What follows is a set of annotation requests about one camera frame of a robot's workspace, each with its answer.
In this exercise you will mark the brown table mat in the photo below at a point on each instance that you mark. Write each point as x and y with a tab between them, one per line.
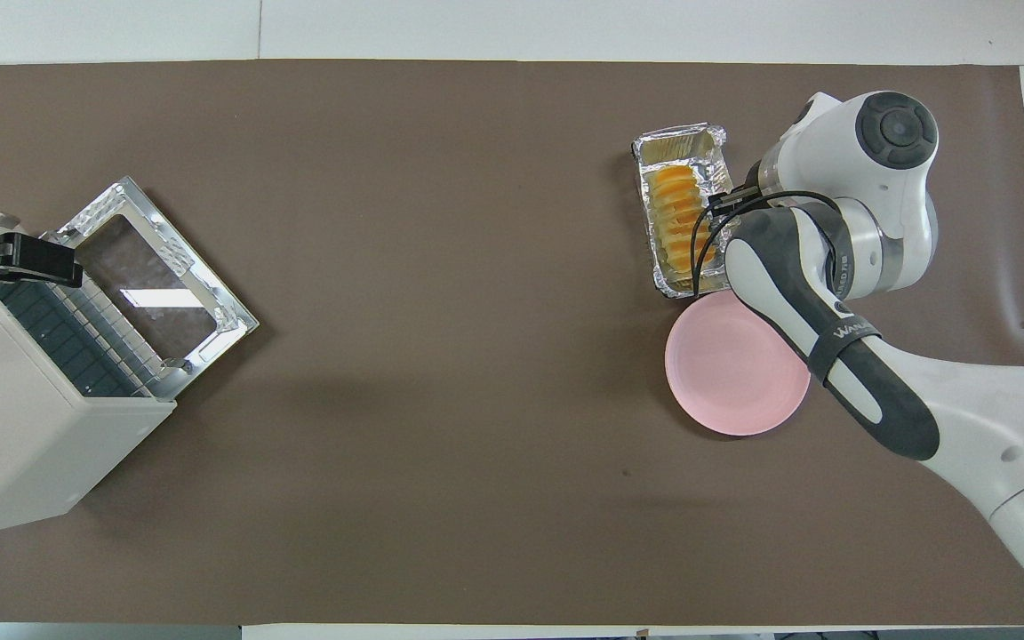
388	267

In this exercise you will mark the aluminium foil tray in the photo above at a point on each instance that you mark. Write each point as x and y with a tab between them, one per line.
681	142

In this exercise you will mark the cream white toaster oven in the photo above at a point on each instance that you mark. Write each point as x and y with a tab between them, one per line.
23	444

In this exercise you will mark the glass oven door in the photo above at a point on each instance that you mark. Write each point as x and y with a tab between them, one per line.
232	320

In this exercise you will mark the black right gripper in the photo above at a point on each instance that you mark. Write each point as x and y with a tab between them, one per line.
734	200

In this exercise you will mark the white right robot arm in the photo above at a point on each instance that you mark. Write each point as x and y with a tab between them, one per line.
876	196

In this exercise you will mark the sliced orange bread loaf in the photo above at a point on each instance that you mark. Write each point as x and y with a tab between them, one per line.
676	213

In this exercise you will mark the pink round plate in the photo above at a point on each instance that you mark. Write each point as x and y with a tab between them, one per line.
725	373

